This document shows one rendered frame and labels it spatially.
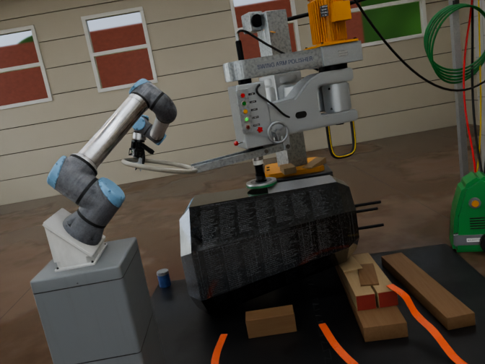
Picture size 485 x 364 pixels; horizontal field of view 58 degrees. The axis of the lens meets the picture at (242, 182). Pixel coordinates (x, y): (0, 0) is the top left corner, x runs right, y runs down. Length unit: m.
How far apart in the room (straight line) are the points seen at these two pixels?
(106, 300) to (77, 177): 0.56
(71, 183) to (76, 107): 7.40
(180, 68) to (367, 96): 3.83
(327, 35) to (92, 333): 2.31
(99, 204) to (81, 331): 0.57
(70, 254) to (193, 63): 7.24
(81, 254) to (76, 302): 0.21
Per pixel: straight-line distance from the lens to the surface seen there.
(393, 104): 9.69
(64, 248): 2.12
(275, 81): 3.61
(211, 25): 9.10
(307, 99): 3.07
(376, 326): 2.67
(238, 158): 2.96
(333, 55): 3.15
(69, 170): 2.11
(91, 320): 2.15
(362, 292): 2.80
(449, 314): 2.81
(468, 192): 3.64
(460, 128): 4.94
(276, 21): 3.72
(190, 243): 2.80
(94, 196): 2.08
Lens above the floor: 1.50
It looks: 12 degrees down
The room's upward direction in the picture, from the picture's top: 10 degrees counter-clockwise
